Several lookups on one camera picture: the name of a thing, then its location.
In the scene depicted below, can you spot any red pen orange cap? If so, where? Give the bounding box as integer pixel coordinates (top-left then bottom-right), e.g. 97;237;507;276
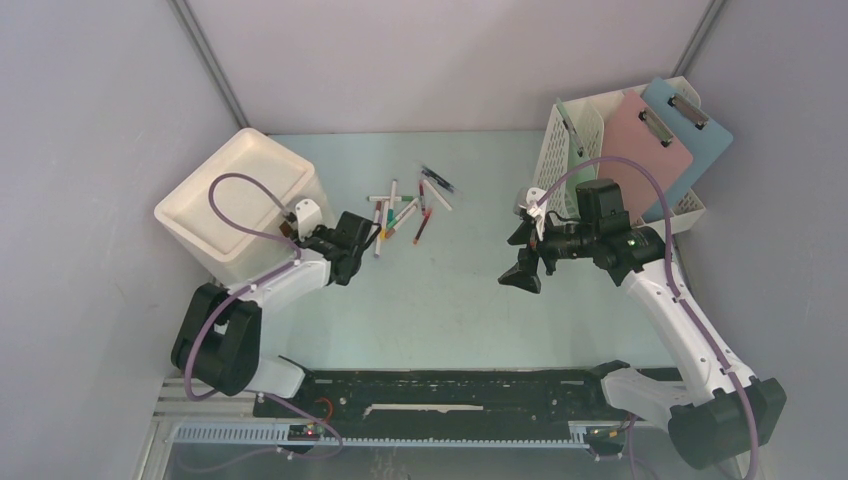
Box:
413;208;433;246

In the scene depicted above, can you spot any white marker brown cap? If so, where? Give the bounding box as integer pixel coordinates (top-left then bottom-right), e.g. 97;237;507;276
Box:
372;201;383;229

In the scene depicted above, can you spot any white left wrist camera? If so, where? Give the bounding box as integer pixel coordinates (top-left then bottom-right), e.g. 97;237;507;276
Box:
294;199;323;241

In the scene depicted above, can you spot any pink clipboard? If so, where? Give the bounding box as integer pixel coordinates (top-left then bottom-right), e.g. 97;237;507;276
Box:
597;91;692;224

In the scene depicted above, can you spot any blue clipboard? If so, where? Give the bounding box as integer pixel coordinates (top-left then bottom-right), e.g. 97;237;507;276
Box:
642;78;734;207

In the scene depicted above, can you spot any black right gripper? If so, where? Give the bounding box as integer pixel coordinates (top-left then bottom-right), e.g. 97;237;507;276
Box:
498;212;597;294

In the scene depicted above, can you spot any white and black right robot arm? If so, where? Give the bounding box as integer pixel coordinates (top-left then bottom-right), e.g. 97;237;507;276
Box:
498;179;787;470

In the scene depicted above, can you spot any white marker brown tip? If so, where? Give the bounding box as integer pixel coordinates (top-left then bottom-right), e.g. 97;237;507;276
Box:
389;208;419;231

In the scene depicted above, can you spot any white marker green cap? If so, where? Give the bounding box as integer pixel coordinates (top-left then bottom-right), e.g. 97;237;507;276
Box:
367;195;417;202

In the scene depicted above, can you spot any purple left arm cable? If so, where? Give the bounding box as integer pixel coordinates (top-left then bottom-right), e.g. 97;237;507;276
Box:
182;172;344;462

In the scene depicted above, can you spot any white drawer cabinet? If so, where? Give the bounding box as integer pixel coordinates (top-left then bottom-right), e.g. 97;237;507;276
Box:
154;127;329;287

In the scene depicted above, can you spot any white marker green tip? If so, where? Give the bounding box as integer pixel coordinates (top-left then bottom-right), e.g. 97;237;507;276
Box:
395;198;420;219

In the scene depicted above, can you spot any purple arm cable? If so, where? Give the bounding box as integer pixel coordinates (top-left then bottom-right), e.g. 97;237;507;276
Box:
536;155;760;480
182;172;344;462

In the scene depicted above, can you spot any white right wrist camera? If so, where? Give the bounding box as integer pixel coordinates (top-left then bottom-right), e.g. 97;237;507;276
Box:
513;187;549;240

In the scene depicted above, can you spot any green clipboard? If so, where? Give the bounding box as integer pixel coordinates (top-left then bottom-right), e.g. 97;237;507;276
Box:
556;99;604;203

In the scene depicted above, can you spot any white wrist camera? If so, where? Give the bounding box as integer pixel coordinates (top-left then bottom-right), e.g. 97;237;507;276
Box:
294;199;323;241
513;187;549;240

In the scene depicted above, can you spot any green transparent pen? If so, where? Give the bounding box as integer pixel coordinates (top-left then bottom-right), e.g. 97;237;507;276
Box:
420;163;453;191

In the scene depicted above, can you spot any white marker teal tip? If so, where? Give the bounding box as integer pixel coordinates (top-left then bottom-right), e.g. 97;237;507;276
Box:
385;179;397;219

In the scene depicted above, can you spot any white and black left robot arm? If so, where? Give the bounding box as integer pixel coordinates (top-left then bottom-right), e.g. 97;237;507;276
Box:
170;212;381;417

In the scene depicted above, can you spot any white chalk stick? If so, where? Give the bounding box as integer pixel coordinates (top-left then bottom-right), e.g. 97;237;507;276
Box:
421;179;453;211

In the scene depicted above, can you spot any red transparent pen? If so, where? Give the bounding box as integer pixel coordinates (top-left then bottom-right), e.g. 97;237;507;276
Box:
418;180;426;216

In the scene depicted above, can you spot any white perforated file organizer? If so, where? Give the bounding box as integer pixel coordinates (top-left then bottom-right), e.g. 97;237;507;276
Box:
532;76;706;234

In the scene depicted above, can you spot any white marker yellow cap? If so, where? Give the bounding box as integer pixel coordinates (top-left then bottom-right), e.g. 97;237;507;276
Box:
379;209;395;240

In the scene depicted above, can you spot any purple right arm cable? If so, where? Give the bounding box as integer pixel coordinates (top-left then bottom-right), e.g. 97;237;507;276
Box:
536;155;760;480

